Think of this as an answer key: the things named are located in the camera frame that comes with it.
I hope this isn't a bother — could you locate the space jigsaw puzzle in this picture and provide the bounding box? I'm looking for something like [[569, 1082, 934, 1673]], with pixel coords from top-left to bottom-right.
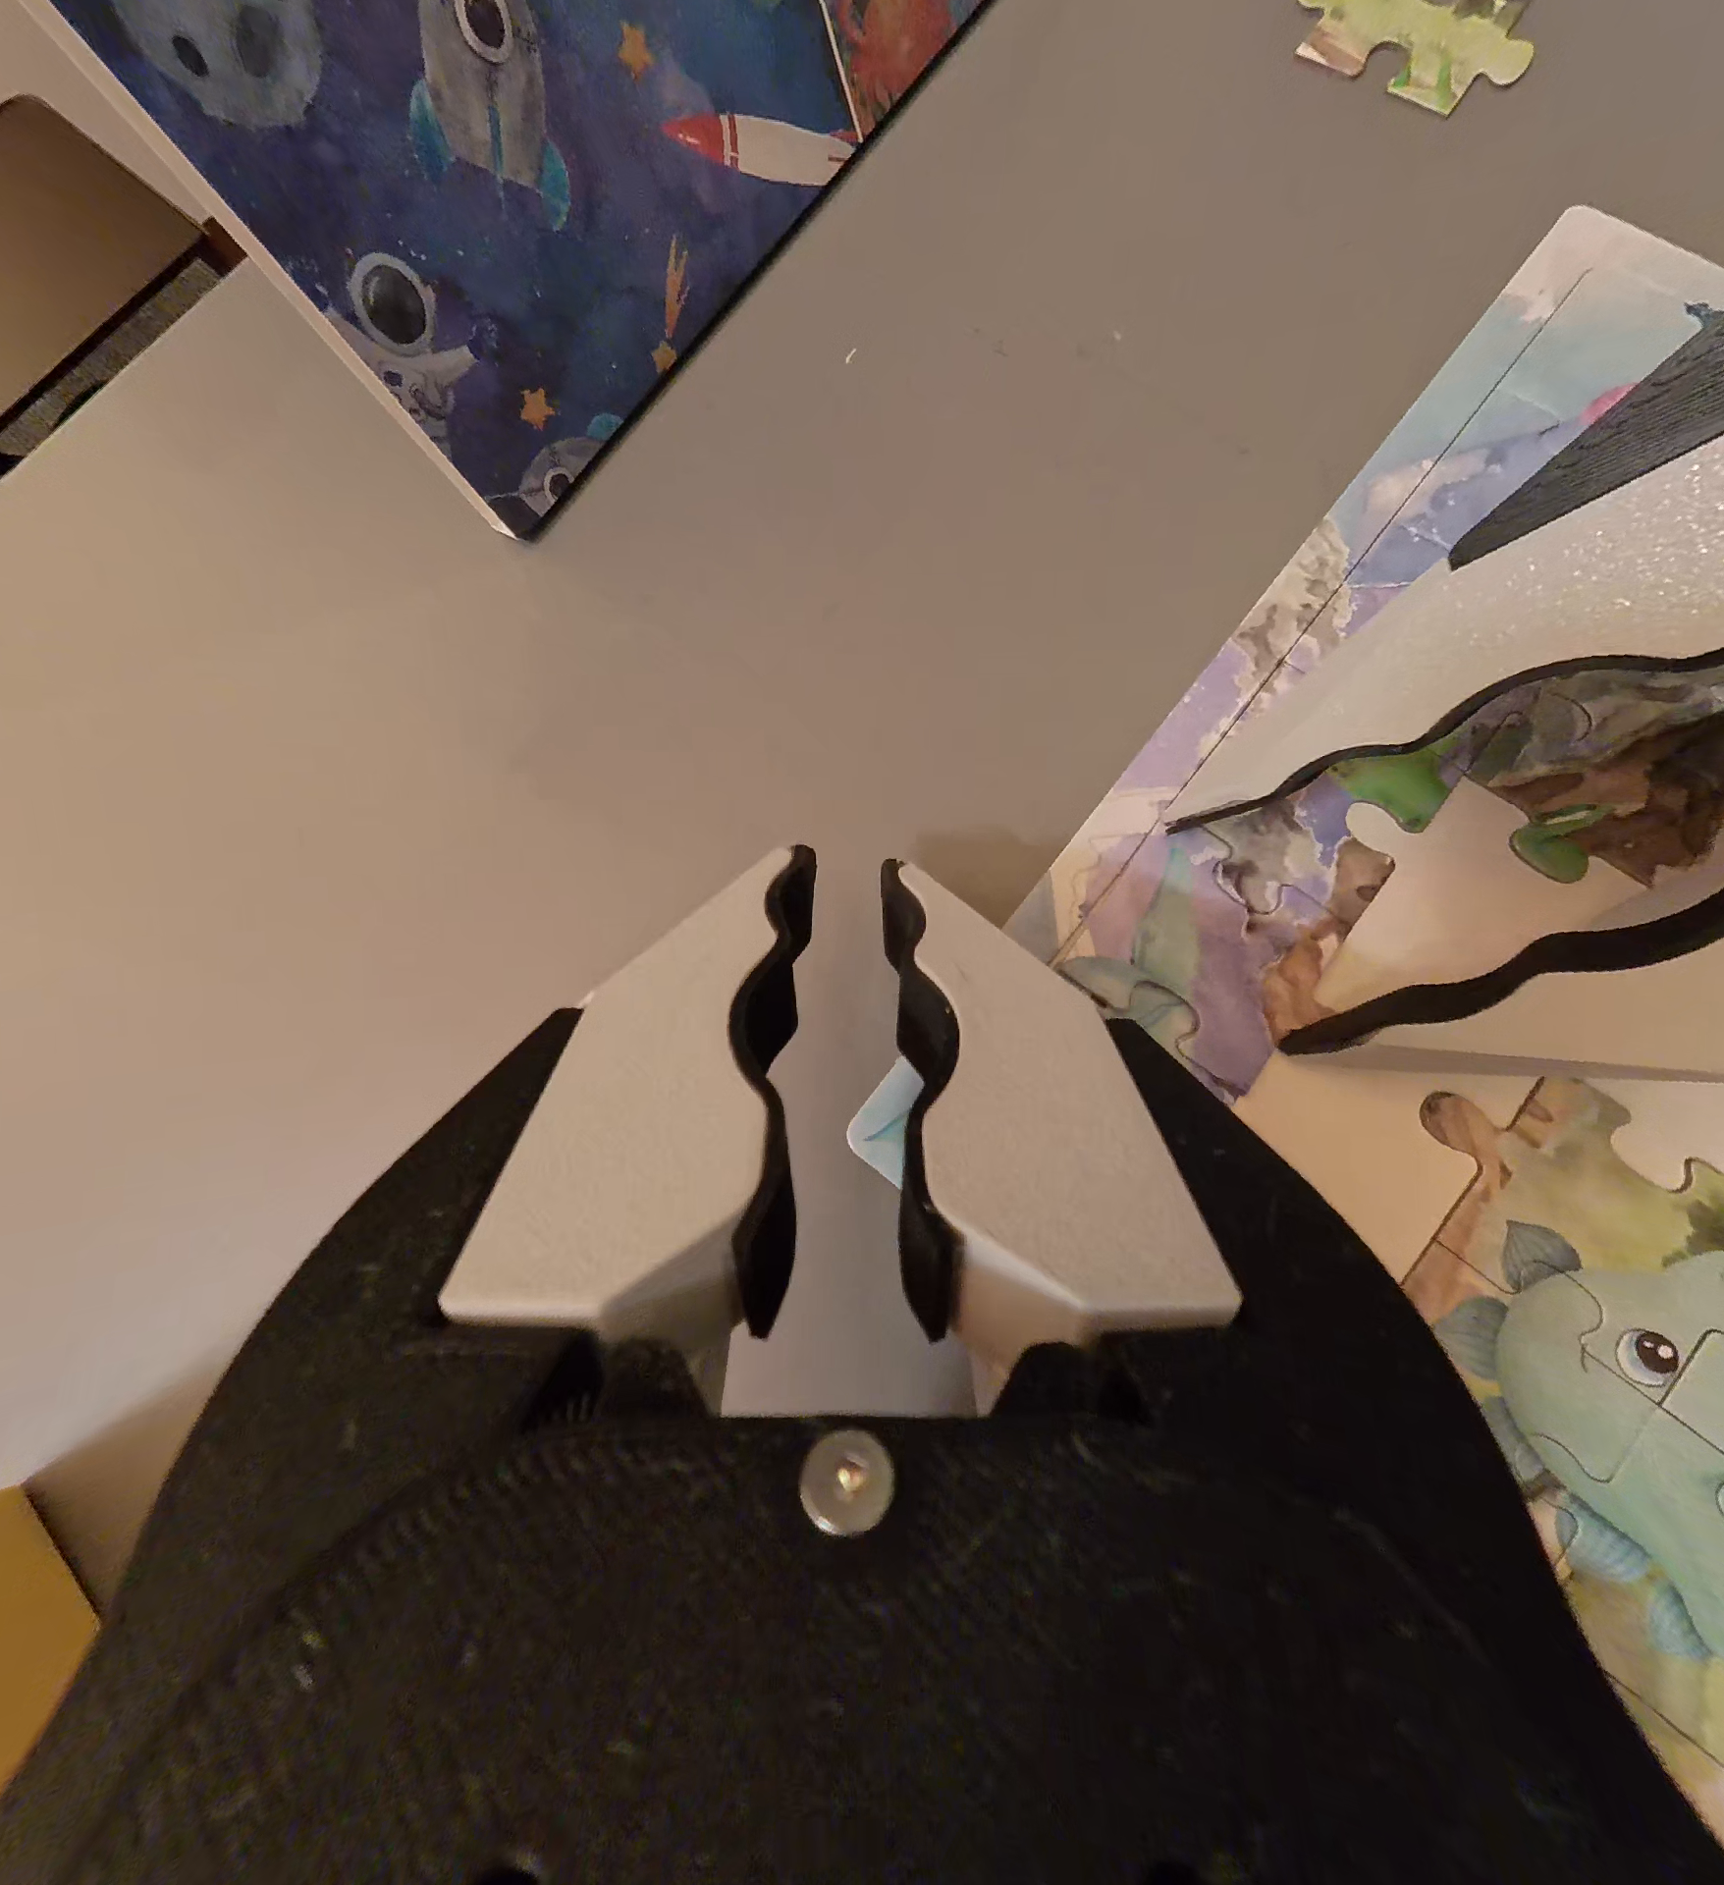
[[47, 0, 1005, 549]]

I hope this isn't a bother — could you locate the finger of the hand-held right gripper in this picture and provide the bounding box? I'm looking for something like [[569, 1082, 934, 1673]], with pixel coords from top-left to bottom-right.
[[1278, 854, 1724, 1095], [1162, 414, 1724, 842]]

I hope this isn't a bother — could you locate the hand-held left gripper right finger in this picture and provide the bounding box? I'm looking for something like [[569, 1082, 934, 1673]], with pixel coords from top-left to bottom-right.
[[876, 860, 1242, 1343]]

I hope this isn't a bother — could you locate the dinosaur jigsaw puzzle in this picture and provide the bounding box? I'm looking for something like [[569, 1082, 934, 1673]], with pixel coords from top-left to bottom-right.
[[1005, 207, 1724, 1885]]

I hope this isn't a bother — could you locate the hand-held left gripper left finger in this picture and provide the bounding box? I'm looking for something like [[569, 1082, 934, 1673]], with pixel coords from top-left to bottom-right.
[[433, 847, 822, 1343]]

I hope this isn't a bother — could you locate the pale blue puzzle piece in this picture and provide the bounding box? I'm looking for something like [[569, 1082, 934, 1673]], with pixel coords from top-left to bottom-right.
[[848, 1065, 934, 1188]]

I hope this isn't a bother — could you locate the green leafy puzzle piece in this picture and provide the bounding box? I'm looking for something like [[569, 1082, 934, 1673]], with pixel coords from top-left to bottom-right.
[[1295, 0, 1538, 117]]

